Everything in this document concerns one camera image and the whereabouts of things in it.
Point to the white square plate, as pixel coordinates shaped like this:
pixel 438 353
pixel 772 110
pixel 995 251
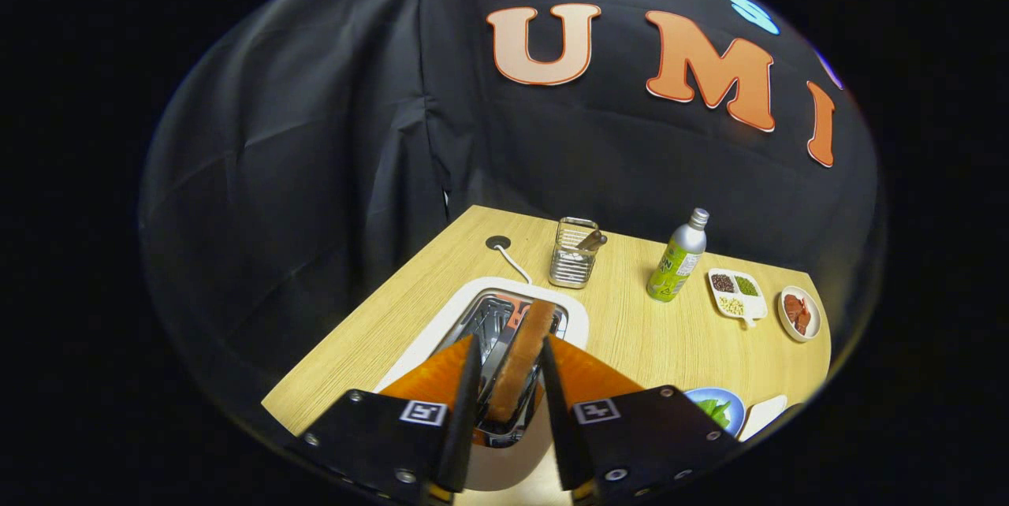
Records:
pixel 763 415

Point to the toasted brown bread slice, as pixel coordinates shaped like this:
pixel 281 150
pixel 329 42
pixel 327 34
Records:
pixel 520 356

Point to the brown sticks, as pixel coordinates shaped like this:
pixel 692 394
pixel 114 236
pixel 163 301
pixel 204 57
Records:
pixel 591 240

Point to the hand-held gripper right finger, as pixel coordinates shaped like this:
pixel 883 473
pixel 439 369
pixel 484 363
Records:
pixel 561 435

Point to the pile of green beans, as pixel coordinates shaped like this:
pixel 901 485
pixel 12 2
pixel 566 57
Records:
pixel 746 285

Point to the green lettuce leaf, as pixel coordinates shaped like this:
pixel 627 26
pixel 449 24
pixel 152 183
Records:
pixel 713 411

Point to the white divided dish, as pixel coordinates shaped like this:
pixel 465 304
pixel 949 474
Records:
pixel 755 307

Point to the silver green bottle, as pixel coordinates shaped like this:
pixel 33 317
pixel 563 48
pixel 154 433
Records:
pixel 674 266

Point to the white toaster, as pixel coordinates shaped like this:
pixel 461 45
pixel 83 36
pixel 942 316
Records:
pixel 504 285

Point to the pile of dark red beans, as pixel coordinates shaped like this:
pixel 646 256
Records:
pixel 723 283

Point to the white oval plate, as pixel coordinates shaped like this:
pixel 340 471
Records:
pixel 813 325

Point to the blue round plate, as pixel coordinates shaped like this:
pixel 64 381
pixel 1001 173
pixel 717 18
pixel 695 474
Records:
pixel 738 411

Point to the pile of yellow soybeans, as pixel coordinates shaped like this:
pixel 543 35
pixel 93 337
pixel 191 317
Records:
pixel 731 306

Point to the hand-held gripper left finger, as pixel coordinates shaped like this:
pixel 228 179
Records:
pixel 461 427

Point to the black backdrop cloth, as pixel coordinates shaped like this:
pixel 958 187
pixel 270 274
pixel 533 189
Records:
pixel 331 135

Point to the red meat piece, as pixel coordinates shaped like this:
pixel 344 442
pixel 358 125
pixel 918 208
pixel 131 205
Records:
pixel 792 307
pixel 803 322

